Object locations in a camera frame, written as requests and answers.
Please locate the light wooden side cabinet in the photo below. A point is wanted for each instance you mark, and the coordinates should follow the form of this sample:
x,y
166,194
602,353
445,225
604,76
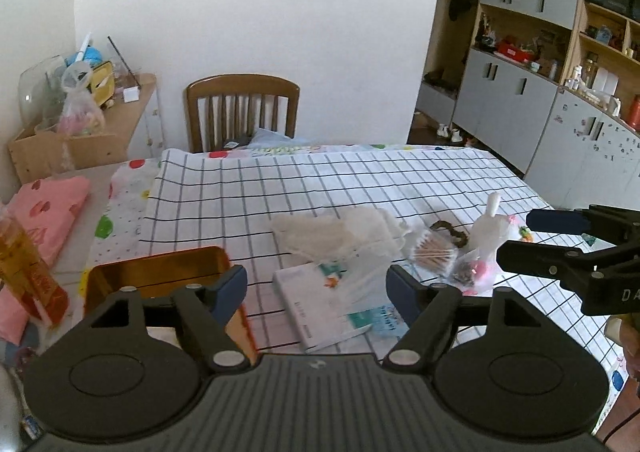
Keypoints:
x,y
125,122

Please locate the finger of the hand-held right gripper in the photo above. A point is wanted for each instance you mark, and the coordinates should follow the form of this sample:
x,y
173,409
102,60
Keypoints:
x,y
530,256
555,221

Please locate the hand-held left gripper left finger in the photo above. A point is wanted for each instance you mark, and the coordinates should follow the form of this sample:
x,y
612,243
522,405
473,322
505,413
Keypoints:
x,y
232,289

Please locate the bag of cotton swabs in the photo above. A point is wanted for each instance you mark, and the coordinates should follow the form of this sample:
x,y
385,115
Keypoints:
x,y
432,252

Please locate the yellow box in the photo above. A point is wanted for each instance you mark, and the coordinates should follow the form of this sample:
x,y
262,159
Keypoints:
x,y
102,82

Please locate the thin black stick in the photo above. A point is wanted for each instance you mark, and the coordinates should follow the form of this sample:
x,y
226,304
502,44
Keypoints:
x,y
122,59

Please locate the white gauze cloth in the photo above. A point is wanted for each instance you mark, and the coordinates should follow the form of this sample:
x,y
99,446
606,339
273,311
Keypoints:
x,y
330,229

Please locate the small white figurines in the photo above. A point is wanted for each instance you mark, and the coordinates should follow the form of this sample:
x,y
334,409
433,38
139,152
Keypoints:
x,y
450,133

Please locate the small white box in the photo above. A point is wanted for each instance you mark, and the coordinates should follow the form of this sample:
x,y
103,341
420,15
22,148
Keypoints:
x,y
131,95

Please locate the clear glass bowl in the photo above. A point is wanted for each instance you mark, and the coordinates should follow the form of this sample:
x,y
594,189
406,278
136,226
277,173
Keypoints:
x,y
37,82

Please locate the light blue cloth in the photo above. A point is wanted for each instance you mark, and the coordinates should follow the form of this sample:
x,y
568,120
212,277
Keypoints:
x,y
272,138

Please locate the white rabbit plush toy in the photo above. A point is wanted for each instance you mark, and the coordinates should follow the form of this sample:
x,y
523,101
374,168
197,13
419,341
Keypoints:
x,y
487,234

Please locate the red box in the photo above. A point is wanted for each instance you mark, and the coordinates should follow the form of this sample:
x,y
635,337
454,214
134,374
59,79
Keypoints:
x,y
512,49

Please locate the brown wooden chair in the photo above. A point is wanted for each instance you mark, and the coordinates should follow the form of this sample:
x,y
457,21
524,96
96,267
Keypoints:
x,y
240,89

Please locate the pink heart print cloth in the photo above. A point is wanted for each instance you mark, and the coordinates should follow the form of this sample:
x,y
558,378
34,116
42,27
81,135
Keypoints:
x,y
45,212

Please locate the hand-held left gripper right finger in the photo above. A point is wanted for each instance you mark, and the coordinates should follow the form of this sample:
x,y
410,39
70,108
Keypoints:
x,y
400,292

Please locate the black checked white tablecloth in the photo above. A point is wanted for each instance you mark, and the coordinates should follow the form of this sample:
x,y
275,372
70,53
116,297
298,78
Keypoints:
x,y
325,182

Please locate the clear plastic bag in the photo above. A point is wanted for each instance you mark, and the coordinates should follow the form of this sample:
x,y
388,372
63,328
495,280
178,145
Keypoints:
x,y
80,112

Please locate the grey wooden wall cabinet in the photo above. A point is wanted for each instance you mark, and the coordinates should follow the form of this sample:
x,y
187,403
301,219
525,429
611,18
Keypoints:
x,y
520,97

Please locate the small clear bag pink items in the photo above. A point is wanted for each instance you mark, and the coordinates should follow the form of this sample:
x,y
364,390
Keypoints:
x,y
472,272

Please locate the amber liquid plastic bottle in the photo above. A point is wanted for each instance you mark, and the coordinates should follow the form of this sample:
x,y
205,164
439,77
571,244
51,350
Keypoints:
x,y
27,277

